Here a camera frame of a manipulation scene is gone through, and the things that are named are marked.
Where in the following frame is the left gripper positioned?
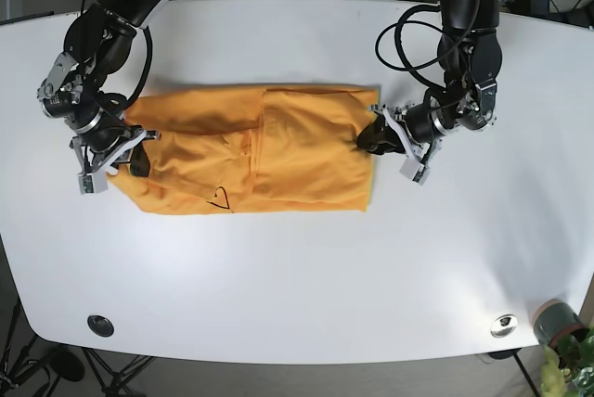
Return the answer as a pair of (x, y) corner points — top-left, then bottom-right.
(357, 82), (497, 185)

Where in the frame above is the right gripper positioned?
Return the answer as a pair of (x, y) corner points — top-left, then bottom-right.
(42, 91), (161, 195)

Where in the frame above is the orange yellow T-shirt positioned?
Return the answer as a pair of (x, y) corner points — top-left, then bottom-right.
(110, 84), (379, 215)

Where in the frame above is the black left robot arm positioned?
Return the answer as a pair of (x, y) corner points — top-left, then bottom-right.
(357, 0), (502, 184)

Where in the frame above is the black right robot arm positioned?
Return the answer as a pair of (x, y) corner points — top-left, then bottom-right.
(37, 0), (170, 194)

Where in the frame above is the black table grommet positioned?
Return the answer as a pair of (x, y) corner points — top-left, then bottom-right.
(87, 314), (115, 338)

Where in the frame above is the silver table grommet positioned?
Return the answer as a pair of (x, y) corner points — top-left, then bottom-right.
(490, 314), (518, 339)

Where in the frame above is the grey plant pot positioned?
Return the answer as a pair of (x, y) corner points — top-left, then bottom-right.
(531, 300), (589, 349)

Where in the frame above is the green potted plant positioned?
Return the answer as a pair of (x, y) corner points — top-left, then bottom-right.
(540, 327), (593, 397)

